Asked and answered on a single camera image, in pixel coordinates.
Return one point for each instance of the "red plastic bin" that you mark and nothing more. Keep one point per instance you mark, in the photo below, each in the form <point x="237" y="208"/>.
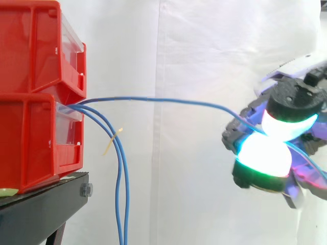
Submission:
<point x="30" y="48"/>
<point x="28" y="143"/>

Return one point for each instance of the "black stand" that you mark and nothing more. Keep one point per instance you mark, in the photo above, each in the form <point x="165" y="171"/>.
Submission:
<point x="38" y="211"/>

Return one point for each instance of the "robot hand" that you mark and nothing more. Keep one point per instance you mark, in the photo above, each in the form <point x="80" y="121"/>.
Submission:
<point x="281" y="132"/>

